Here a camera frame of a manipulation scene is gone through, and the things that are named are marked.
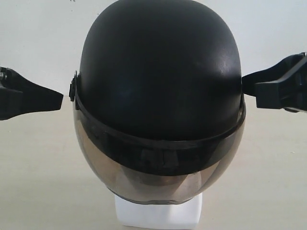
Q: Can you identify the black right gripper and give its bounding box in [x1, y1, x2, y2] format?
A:
[242, 52, 307, 113]

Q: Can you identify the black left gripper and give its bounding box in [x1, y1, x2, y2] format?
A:
[0, 67, 63, 121]

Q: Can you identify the black helmet with visor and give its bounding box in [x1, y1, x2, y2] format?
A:
[70, 0, 246, 205]

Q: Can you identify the white mannequin head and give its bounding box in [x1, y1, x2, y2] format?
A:
[115, 194, 202, 230]

